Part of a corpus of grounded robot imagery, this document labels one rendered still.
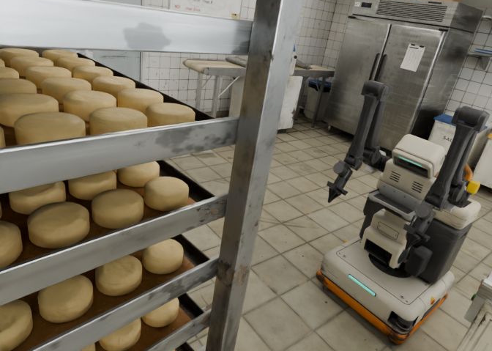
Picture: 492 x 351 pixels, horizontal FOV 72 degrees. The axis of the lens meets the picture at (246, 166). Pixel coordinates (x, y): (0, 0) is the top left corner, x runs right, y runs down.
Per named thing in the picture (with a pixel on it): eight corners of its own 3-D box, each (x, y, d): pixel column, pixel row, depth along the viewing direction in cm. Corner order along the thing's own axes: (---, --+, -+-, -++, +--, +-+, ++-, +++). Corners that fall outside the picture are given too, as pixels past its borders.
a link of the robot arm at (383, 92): (390, 86, 160) (370, 80, 167) (384, 86, 156) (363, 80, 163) (363, 168, 178) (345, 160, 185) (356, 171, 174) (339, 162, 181)
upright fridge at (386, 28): (425, 157, 520) (483, 11, 436) (394, 165, 465) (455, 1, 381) (350, 127, 615) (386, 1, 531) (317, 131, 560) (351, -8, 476)
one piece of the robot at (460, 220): (370, 240, 261) (408, 138, 227) (442, 286, 225) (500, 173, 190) (345, 255, 240) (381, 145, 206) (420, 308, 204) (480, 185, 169)
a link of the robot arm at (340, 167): (363, 162, 176) (349, 155, 182) (355, 155, 168) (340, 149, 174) (351, 182, 177) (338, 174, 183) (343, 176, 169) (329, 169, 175)
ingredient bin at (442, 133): (414, 167, 471) (435, 113, 439) (432, 160, 512) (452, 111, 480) (455, 185, 436) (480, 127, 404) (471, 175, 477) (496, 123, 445)
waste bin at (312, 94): (335, 121, 638) (345, 85, 610) (317, 122, 605) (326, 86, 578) (314, 112, 674) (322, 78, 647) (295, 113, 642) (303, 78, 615)
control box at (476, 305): (490, 296, 141) (505, 270, 135) (472, 324, 125) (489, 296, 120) (480, 290, 143) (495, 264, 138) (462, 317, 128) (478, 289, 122)
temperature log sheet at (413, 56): (416, 72, 428) (425, 46, 416) (416, 72, 427) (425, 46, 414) (400, 68, 443) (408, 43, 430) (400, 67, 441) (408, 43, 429)
